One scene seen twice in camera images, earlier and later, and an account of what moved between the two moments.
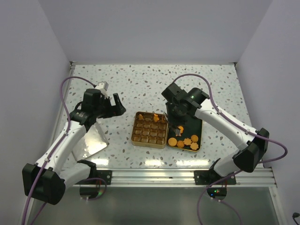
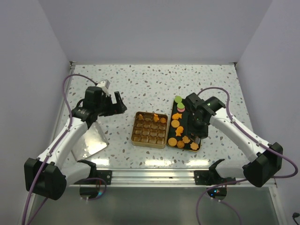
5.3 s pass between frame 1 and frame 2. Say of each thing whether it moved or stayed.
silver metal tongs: moved
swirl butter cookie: stayed
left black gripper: stayed
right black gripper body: moved
